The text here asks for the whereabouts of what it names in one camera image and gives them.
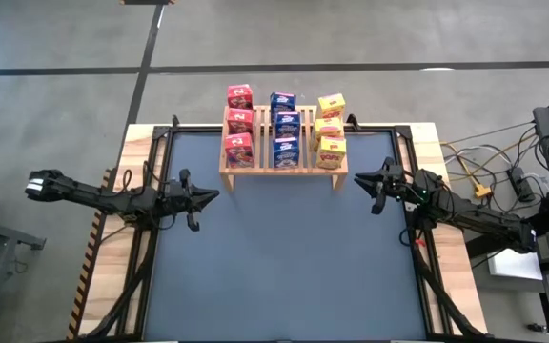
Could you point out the blue Frosted Flakes cereal box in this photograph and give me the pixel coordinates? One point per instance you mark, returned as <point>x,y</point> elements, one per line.
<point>286,152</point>
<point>282,101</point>
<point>287,125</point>

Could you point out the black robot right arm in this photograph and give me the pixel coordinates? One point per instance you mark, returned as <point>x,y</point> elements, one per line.
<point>474,216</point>

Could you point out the yellow Corn Pops cereal box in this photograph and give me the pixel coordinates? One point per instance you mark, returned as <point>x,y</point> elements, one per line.
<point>331,152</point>
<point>328,127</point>
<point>331,106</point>

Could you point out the wooden slatted shelf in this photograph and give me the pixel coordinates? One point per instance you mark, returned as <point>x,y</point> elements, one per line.
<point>303,170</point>

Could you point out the black power strip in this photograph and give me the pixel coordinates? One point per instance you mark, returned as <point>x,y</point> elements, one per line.
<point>521,185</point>

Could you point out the yellow black hazard tape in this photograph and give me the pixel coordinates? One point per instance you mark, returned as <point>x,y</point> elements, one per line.
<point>84,281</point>

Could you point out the red Froot Loops cereal box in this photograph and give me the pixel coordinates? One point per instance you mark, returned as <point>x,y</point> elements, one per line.
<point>240,121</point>
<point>240,95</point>
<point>239,151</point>

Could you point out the white board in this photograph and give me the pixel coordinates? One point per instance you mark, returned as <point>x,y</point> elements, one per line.
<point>517,267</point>

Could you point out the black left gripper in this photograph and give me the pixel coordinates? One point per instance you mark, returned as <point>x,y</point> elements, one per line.
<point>176,197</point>

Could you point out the blue-grey table mat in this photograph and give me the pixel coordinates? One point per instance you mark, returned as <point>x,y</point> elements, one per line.
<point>274,267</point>

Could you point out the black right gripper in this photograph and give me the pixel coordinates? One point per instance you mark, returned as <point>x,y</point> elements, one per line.
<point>398,186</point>

